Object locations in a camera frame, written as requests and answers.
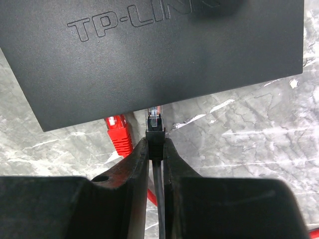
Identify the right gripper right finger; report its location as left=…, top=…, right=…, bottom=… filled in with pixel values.
left=163, top=139, right=309, bottom=239

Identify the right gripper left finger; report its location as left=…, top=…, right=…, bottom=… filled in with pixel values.
left=0, top=139, right=149, bottom=239

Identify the red ethernet cable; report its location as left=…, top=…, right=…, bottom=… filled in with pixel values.
left=104, top=114, right=319, bottom=239

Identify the black ethernet cable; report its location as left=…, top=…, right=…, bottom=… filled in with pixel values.
left=144, top=106, right=167, bottom=239

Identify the black network switch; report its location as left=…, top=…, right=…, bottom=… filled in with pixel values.
left=0, top=0, right=304, bottom=131

